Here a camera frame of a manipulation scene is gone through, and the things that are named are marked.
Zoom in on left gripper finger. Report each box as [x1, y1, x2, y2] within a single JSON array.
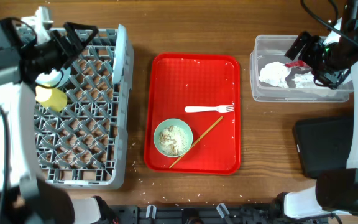
[[62, 21, 99, 52], [61, 46, 86, 72]]

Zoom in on red sauce packet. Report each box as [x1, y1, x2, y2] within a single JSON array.
[[285, 60, 310, 69]]

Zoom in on small light blue bowl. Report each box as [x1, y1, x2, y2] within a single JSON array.
[[36, 67, 71, 88]]

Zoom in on white napkin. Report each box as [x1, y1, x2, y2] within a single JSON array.
[[259, 62, 291, 88], [293, 72, 317, 89]]

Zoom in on large light blue plate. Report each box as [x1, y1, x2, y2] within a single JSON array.
[[112, 24, 127, 84]]

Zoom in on yellow plastic cup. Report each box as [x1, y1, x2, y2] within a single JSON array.
[[35, 86, 68, 112]]

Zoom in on green bowl with rice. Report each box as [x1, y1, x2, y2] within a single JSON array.
[[152, 119, 193, 157]]

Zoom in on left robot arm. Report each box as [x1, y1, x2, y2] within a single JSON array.
[[0, 17, 119, 223]]

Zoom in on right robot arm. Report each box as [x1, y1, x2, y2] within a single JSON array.
[[270, 1, 358, 223]]

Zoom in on black waste tray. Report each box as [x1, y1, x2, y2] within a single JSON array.
[[293, 116, 354, 179]]

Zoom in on grey dishwasher rack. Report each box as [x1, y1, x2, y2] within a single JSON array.
[[33, 28, 134, 189]]

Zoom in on clear plastic bin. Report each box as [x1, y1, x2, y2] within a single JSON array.
[[250, 35, 353, 102]]

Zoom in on white plastic fork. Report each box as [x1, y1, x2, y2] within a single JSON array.
[[185, 105, 234, 113]]

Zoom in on wooden chopstick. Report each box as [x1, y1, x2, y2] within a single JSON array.
[[169, 116, 223, 169]]

